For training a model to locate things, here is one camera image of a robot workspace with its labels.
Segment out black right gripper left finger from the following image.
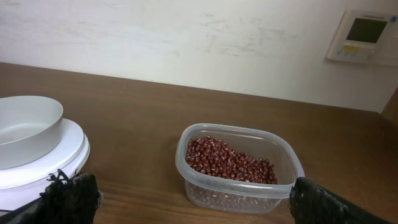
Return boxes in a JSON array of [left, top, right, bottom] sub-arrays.
[[0, 169, 102, 224]]

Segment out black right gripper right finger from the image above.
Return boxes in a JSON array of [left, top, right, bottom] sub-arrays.
[[289, 177, 390, 224]]

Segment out white digital kitchen scale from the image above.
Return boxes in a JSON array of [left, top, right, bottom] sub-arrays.
[[1, 119, 90, 212]]

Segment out white bowl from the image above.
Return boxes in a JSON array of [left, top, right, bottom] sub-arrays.
[[1, 96, 63, 169]]

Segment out clear plastic container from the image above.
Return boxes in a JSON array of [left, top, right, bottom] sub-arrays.
[[175, 123, 305, 214]]

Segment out red adzuki beans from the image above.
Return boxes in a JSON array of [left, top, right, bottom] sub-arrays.
[[185, 136, 278, 184]]

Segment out white wall control panel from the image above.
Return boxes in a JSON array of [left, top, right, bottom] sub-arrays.
[[326, 10, 397, 67]]

